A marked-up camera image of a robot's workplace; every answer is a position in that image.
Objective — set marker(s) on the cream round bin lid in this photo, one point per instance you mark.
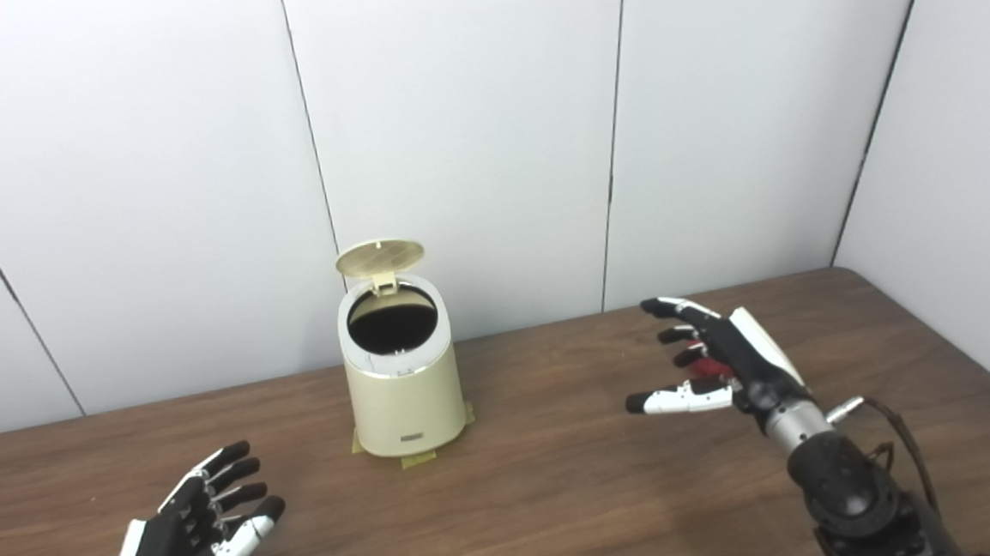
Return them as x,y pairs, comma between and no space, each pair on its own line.
379,257

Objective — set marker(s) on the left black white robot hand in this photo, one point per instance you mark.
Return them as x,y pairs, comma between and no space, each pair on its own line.
159,548

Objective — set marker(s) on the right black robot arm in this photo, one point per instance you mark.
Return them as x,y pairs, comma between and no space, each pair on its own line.
843,480

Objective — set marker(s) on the red apple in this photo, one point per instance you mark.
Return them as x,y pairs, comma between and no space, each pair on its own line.
714,369

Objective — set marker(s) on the cream-colored cylindrical bin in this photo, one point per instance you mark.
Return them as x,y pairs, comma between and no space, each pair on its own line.
404,404

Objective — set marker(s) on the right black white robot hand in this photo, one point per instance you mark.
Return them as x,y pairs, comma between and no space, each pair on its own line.
754,365

